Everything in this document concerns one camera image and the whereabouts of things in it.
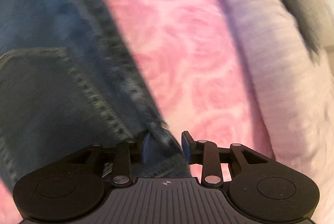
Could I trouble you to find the dark blue denim jeans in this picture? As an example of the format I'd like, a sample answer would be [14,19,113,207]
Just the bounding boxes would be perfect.
[1,0,190,189]

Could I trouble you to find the pink rose pattern blanket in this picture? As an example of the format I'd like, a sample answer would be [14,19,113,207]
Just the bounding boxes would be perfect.
[1,0,271,223]

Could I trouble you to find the lilac striped folded duvet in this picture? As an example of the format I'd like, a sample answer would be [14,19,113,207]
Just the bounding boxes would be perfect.
[221,0,333,223]

